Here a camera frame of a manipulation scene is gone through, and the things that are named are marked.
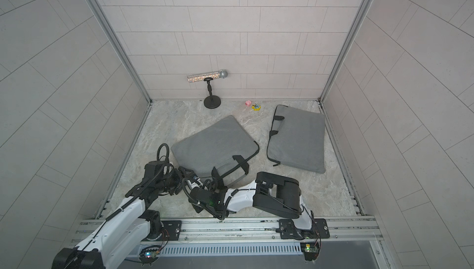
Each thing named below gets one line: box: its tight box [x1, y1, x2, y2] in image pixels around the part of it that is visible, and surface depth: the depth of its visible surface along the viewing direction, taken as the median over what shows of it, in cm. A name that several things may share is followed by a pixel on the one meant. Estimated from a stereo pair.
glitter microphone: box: [187, 69, 229, 83], surface depth 101 cm
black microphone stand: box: [203, 77, 221, 110], surface depth 117 cm
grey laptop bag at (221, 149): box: [171, 114, 260, 189], surface depth 92 cm
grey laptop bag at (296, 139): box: [266, 104, 326, 174], surface depth 96 cm
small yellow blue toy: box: [251, 103, 262, 112], surface depth 114 cm
